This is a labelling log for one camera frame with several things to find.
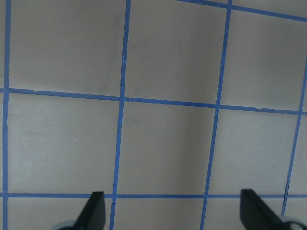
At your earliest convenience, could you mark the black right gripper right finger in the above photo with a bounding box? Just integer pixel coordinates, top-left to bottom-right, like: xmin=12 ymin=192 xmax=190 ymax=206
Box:
xmin=240 ymin=189 xmax=283 ymax=230

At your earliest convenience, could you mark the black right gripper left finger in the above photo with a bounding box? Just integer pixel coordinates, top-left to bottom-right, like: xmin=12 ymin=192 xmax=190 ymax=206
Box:
xmin=74 ymin=192 xmax=106 ymax=230

